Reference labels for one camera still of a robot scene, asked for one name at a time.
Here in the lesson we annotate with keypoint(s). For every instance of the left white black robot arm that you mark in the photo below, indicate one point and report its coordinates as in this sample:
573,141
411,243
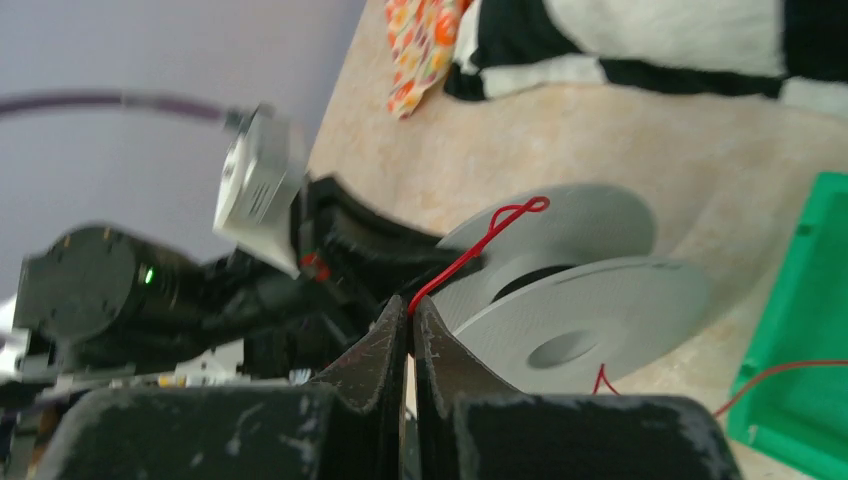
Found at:
103,303

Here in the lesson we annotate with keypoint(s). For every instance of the grey perforated cable spool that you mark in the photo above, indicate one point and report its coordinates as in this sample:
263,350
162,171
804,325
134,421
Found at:
570,291

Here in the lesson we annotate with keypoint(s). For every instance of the orange floral cloth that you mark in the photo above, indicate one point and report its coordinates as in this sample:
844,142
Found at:
422,36

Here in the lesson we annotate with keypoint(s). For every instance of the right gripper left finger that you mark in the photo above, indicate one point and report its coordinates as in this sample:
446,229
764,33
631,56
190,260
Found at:
362,408

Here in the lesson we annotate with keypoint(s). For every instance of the green plastic compartment bin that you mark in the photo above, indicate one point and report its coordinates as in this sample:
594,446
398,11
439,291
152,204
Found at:
792,382

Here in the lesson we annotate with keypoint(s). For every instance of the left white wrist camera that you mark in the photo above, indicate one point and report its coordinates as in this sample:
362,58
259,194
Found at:
264,169

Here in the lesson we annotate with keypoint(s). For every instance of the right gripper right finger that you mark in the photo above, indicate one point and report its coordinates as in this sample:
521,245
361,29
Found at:
448,378

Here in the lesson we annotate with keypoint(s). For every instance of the black white checkered pillow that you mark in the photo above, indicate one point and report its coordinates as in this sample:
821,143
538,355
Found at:
793,52

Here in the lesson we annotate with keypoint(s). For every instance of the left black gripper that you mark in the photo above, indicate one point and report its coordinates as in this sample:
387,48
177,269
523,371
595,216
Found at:
352,260

